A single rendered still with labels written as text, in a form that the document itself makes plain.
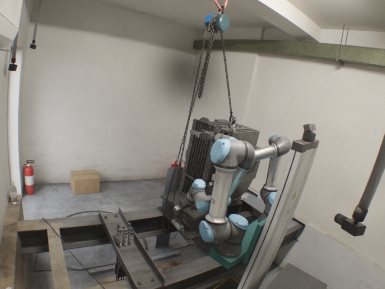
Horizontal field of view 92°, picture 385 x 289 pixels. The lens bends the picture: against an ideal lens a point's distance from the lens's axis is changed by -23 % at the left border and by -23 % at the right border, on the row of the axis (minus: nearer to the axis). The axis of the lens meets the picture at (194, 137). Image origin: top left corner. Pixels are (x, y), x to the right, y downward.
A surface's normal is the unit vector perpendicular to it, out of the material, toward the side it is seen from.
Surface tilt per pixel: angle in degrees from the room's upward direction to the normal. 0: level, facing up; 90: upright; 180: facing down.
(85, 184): 90
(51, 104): 90
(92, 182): 90
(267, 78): 90
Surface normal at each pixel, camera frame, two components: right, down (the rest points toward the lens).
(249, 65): -0.81, -0.02
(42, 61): 0.55, 0.31
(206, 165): -0.67, 0.05
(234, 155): 0.39, 0.13
